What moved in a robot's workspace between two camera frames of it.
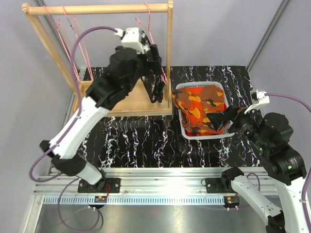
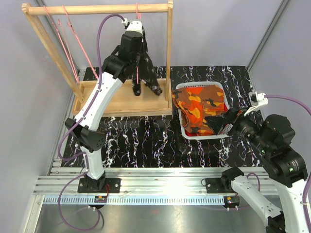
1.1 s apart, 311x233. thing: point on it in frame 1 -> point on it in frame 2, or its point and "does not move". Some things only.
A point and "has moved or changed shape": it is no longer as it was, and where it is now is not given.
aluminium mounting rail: (138, 181) does not move
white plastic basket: (229, 130) does not move
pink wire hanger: (148, 27) -> (137, 12)
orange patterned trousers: (194, 103) does not move
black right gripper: (218, 120) does not move
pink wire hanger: (87, 80) has moved or changed shape
